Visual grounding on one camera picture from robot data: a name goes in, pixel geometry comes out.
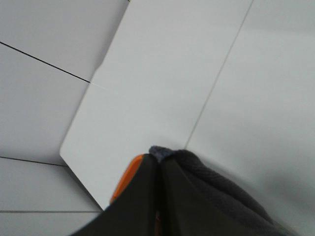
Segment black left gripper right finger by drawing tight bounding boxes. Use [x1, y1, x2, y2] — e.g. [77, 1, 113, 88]
[160, 159, 236, 236]

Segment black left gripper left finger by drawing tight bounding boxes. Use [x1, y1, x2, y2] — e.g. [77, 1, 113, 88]
[73, 154, 158, 236]

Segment dark grey towel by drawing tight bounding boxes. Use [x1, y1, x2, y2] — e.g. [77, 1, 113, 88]
[149, 146, 291, 236]

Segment grey perforated basket orange rim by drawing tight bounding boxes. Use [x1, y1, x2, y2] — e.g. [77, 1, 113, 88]
[109, 154, 143, 204]

